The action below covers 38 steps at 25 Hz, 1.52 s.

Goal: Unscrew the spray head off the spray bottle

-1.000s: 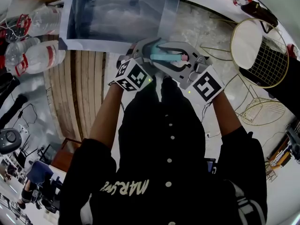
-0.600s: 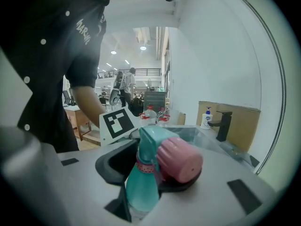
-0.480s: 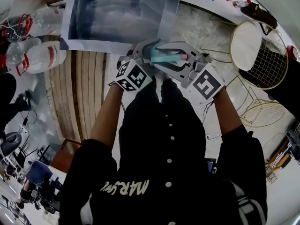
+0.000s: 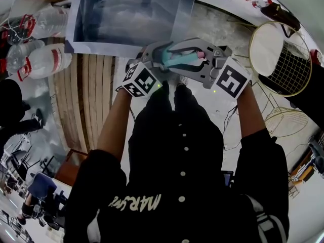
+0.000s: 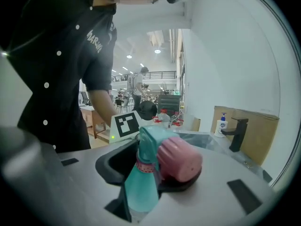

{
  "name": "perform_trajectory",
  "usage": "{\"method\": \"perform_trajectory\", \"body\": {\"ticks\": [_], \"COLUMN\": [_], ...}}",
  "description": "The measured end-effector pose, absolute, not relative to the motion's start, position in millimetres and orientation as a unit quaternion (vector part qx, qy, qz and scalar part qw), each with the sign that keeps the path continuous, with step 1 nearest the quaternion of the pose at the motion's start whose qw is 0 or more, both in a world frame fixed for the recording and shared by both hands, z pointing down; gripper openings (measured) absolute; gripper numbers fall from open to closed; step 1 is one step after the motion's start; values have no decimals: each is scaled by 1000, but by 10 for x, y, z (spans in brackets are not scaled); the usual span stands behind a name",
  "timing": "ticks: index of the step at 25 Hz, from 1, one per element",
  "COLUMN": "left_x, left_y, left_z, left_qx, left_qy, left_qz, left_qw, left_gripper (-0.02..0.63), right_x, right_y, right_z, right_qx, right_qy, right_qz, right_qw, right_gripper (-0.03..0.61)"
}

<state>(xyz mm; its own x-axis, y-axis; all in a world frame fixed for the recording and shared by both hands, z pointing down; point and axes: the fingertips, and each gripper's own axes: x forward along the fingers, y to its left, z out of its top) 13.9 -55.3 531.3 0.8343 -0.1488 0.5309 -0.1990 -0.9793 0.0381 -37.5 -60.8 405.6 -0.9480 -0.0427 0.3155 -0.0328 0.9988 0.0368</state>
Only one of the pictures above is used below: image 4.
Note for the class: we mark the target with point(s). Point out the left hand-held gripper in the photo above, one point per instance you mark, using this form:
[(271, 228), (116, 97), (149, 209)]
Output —
[(141, 80)]

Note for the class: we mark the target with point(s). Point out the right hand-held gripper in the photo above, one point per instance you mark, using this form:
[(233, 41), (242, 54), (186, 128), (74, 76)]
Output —
[(231, 78)]

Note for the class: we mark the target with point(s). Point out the teal spray bottle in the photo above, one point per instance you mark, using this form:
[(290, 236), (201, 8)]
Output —
[(177, 58)]

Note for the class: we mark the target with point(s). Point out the person's left forearm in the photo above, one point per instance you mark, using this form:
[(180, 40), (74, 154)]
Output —
[(115, 125)]

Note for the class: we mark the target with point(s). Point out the person's right forearm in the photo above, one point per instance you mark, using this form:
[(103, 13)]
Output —
[(250, 113)]

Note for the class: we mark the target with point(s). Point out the person's white shoe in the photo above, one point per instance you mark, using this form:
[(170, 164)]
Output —
[(182, 80)]

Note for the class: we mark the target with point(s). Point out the wooden plank pallet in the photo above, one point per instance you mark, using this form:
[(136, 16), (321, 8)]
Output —
[(83, 97)]

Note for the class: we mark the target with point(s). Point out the black bag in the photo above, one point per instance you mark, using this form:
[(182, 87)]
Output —
[(279, 15)]

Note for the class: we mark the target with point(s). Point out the person's black buttoned jacket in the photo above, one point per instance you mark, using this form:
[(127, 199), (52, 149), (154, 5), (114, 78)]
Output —
[(177, 166)]

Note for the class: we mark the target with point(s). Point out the clear water jug red label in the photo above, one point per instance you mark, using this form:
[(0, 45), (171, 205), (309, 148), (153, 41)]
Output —
[(48, 59), (22, 53), (51, 21)]

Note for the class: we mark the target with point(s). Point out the red round object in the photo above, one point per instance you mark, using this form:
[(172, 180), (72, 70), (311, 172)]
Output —
[(316, 56)]

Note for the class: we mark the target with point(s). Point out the black belt device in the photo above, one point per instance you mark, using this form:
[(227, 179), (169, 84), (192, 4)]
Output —
[(227, 178)]

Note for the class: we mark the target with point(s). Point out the black cloth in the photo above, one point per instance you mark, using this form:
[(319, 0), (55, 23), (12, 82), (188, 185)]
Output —
[(308, 102)]

